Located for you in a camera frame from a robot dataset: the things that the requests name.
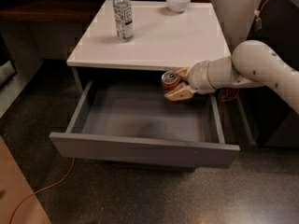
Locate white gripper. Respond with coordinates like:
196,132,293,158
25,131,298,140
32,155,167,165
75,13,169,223
164,61,216,102

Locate red coke can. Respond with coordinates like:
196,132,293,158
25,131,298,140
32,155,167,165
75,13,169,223
161,71,181,93

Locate grey top drawer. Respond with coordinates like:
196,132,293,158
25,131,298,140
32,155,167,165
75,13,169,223
50,81,240,168

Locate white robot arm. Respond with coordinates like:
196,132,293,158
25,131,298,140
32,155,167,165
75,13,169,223
164,40,299,114

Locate grey cabinet with white top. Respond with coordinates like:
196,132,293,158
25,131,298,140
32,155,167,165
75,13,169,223
65,0,237,174

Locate white bowl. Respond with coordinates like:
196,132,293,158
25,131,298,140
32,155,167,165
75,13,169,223
166,0,191,13

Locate dark cabinet at right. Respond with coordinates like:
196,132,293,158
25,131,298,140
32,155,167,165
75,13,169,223
238,0,299,148

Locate clear plastic water bottle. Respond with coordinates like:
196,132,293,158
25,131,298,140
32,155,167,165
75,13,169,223
113,0,134,42

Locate dark wooden shelf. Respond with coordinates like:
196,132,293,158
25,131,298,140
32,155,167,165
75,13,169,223
0,0,211,25

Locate orange cable on right cabinet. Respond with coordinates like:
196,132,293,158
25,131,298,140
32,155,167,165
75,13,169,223
219,0,299,104

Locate orange extension cable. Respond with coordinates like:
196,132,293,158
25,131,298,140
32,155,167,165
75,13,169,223
7,157,77,224

